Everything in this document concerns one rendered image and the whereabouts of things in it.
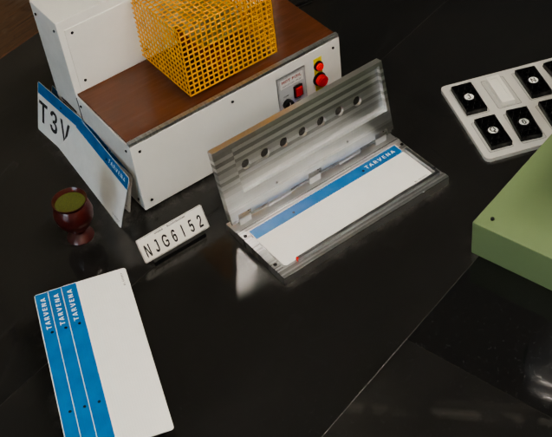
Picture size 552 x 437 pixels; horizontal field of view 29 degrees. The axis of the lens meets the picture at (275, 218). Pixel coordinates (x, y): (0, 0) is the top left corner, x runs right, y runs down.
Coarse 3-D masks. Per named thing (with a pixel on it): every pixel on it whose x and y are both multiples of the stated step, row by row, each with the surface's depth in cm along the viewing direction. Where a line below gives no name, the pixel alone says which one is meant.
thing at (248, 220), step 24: (384, 144) 241; (336, 168) 237; (312, 192) 233; (432, 192) 232; (240, 216) 228; (264, 216) 229; (384, 216) 225; (240, 240) 226; (336, 240) 222; (264, 264) 222; (312, 264) 219
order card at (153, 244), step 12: (180, 216) 226; (192, 216) 227; (204, 216) 229; (168, 228) 225; (180, 228) 226; (192, 228) 228; (204, 228) 229; (144, 240) 223; (156, 240) 224; (168, 240) 226; (180, 240) 227; (144, 252) 223; (156, 252) 225
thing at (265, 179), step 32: (320, 96) 226; (352, 96) 232; (384, 96) 236; (256, 128) 220; (288, 128) 226; (320, 128) 231; (352, 128) 235; (384, 128) 240; (224, 160) 218; (256, 160) 224; (288, 160) 229; (320, 160) 233; (224, 192) 221; (256, 192) 226; (288, 192) 231
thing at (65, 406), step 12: (36, 300) 209; (48, 300) 209; (48, 312) 207; (48, 324) 205; (48, 336) 203; (48, 348) 201; (48, 360) 199; (60, 360) 198; (60, 372) 196; (60, 384) 194; (60, 396) 193; (60, 408) 191; (72, 408) 190; (72, 420) 189; (72, 432) 187
